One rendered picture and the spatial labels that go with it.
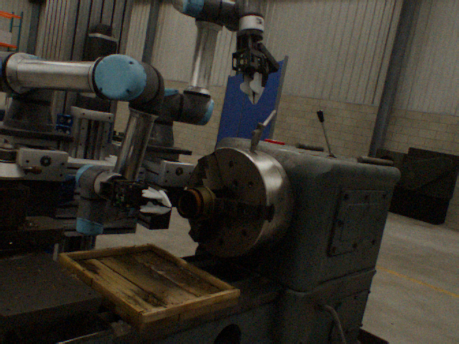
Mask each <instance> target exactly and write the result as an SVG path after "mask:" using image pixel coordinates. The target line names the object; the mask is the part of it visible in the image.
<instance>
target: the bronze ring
mask: <svg viewBox="0 0 459 344"><path fill-rule="evenodd" d="M214 198H216V195H215V194H214V193H213V192H212V191H211V190H210V189H209V188H208V187H205V186H198V187H196V188H190V189H188V190H183V191H181V192H180V193H179V194H178V196H177V199H176V209H177V211H178V213H179V215H180V216H181V217H183V218H191V219H199V220H206V219H209V218H210V217H211V216H212V214H213V212H214V208H215V200H214Z"/></svg>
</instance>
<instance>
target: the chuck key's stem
mask: <svg viewBox="0 0 459 344"><path fill-rule="evenodd" d="M264 127H265V125H264V124H262V123H260V122H258V124H257V126H256V130H257V129H260V133H258V134H256V135H254V136H253V138H252V140H251V148H250V150H249V152H250V153H252V154H253V153H254V151H255V147H256V146H258V143H259V141H260V137H261V135H262V132H263V129H264Z"/></svg>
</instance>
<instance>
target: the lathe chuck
mask: <svg viewBox="0 0 459 344"><path fill-rule="evenodd" d="M246 150H247V151H246ZM249 150H250V149H238V148H233V147H221V148H218V149H215V150H214V151H215V154H216V157H217V162H218V166H219V170H220V173H221V177H222V180H223V185H224V186H225V187H228V188H230V189H229V190H226V191H225V192H221V193H217V194H215V195H216V197H217V198H219V197H232V196H233V194H234V195H235V198H237V199H242V200H245V201H250V202H251V203H256V204H260V205H265V206H270V205H271V204H272V207H273V209H272V214H271V219H270V221H269V222H268V220H262V219H260V218H259V219H248V218H243V217H239V216H230V215H228V217H227V218H223V217H220V218H219V219H218V221H217V223H216V225H215V226H214V228H213V230H212V231H211V232H210V234H209V236H208V237H207V238H206V239H205V241H204V243H203V245H202V247H203V248H204V249H205V250H207V251H208V252H209V253H212V254H213V255H216V256H217V257H223V258H232V257H240V256H245V255H252V254H256V253H259V252H261V251H263V250H264V249H266V248H268V247H269V246H270V245H271V244H272V243H273V242H274V241H275V239H276V238H277V236H278V235H279V233H280V231H281V228H282V227H283V223H284V219H285V216H286V204H287V203H286V190H285V186H284V183H283V180H282V177H281V175H280V173H279V171H278V169H277V168H276V166H275V165H274V164H273V162H272V161H271V160H270V159H269V158H268V157H267V156H265V155H263V154H261V153H259V152H257V151H254V153H256V154H252V153H250V152H248V151H249ZM199 172H200V170H199V165H198V163H197V165H196V167H195V168H194V170H193V172H192V174H191V177H190V180H189V185H188V188H186V189H187V190H188V189H190V188H194V185H193V184H195V183H197V176H196V174H197V173H199ZM259 246H262V247H261V249H259V250H257V251H254V252H253V250H255V249H256V248H257V247H259Z"/></svg>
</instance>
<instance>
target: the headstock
mask: <svg viewBox="0 0 459 344"><path fill-rule="evenodd" d="M221 147H233V148H238V149H250V148H251V140H248V139H239V138H234V137H225V138H223V139H221V140H220V141H219V142H218V143H217V145H216V146H215V149H218V148H221ZM255 151H259V152H264V153H266V154H269V155H270V156H272V157H273V158H274V159H276V160H277V161H278V162H279V164H280V165H281V166H282V168H283V169H284V171H285V172H286V174H288V177H289V179H290V183H291V186H292V192H293V197H294V208H293V214H292V220H291V223H290V226H289V228H288V230H287V232H286V233H285V235H284V236H283V237H282V239H281V240H280V241H279V243H278V244H277V245H276V246H274V247H273V248H271V249H270V250H268V251H265V252H263V253H257V254H252V255H245V256H240V257H232V258H228V259H231V260H232V261H234V262H235V263H237V264H239V265H242V266H244V267H246V268H249V269H250V270H253V271H254V272H257V273H259V274H261V275H263V276H265V277H268V278H271V279H273V280H274V281H275V282H277V283H279V284H281V285H283V286H286V287H289V288H290V289H293V290H295V291H302V292H305V291H311V290H313V289H316V288H317V286H318V284H319V283H323V282H327V281H330V280H331V279H334V278H337V277H340V276H345V275H347V274H352V273H354V272H358V271H361V270H365V269H368V268H372V267H376V262H377V257H378V252H379V249H380V243H381V240H382V237H383V233H384V230H385V225H386V222H387V216H388V213H389V207H390V204H391V198H392V194H393V189H394V186H395V184H396V182H398V181H399V179H400V171H399V170H398V169H397V168H395V167H388V166H382V165H375V164H365V163H364V162H357V159H354V158H349V157H344V156H338V155H335V157H337V158H334V157H332V158H325V157H330V156H327V155H329V153H324V152H318V151H313V150H308V149H299V148H295V147H292V146H282V145H274V144H269V143H265V142H262V141H259V143H258V146H256V147H255ZM299 152H303V153H299ZM312 154H315V155H318V156H314V155H312Z"/></svg>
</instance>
